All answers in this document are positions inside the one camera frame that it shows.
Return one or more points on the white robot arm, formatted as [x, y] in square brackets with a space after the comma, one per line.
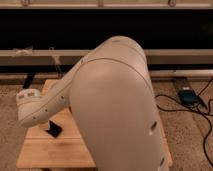
[113, 104]

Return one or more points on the black eraser block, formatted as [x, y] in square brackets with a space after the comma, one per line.
[54, 129]

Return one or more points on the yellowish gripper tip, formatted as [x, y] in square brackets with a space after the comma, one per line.
[45, 126]

